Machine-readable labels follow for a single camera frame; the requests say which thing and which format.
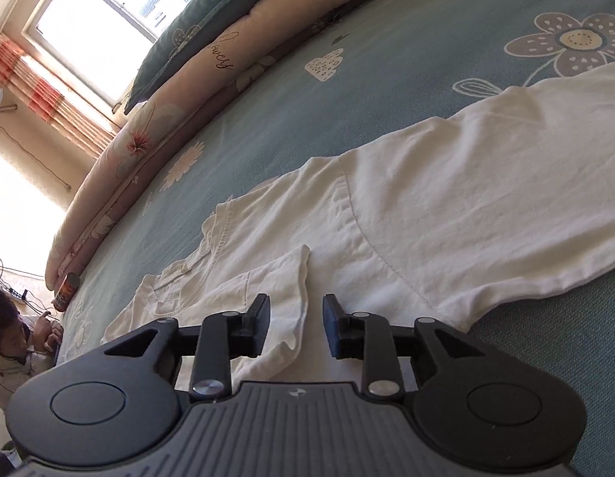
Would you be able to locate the window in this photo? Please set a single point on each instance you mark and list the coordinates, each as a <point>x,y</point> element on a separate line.
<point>98,25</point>

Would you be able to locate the striped orange curtain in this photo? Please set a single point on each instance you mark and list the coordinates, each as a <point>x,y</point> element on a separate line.
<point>44,89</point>

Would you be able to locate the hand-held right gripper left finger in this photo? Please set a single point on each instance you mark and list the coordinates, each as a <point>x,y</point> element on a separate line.
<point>260,325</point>

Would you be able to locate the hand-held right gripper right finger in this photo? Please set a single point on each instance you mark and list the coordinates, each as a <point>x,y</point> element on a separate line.
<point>332,325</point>

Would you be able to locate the white printed t-shirt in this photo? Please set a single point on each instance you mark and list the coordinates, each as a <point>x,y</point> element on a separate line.
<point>461,198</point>

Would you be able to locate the green pillow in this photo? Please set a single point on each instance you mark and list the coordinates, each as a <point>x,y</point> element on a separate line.
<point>203,25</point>

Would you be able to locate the pink floral quilt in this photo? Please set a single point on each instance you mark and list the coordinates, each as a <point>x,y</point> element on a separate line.
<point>153,139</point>

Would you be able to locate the red chips can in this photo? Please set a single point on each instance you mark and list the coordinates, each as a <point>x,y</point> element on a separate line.
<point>68,290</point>

